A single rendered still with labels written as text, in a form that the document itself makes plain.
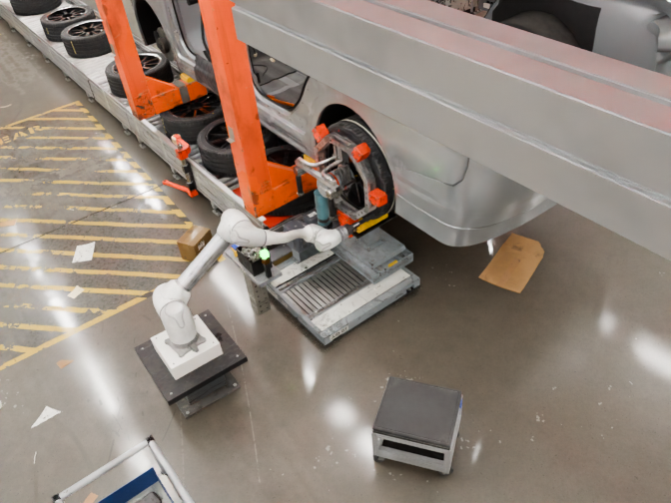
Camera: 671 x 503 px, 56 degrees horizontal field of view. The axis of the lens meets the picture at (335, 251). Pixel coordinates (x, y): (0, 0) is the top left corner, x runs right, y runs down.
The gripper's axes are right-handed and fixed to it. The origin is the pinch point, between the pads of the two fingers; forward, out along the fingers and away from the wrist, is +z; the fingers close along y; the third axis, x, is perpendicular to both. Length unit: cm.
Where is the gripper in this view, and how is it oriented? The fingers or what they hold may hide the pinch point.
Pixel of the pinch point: (369, 217)
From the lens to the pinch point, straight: 397.6
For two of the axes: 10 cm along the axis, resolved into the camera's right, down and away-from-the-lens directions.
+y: 3.7, -2.0, -9.1
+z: 7.9, -4.5, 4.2
